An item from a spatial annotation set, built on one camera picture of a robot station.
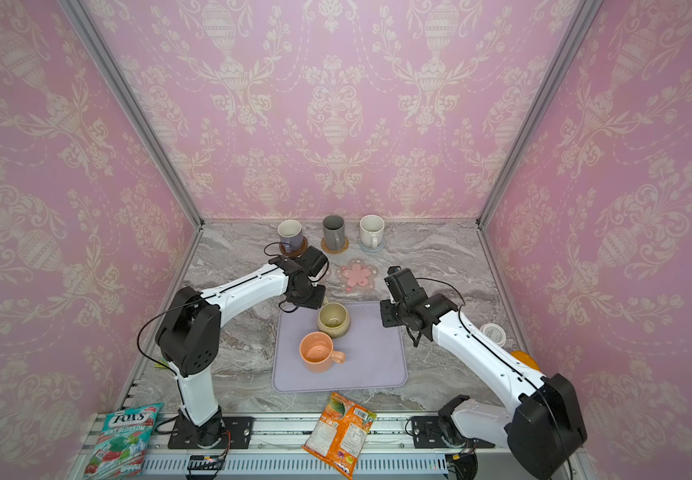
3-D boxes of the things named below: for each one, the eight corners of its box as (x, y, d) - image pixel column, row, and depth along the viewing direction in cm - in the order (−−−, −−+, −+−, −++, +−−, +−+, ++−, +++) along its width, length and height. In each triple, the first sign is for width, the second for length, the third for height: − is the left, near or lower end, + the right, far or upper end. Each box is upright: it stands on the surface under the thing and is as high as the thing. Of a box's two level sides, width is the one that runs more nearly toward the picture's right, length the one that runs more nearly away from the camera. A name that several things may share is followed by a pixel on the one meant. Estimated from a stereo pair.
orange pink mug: (301, 374, 84) (297, 363, 77) (305, 344, 90) (301, 332, 83) (345, 374, 84) (344, 363, 77) (345, 344, 90) (345, 332, 83)
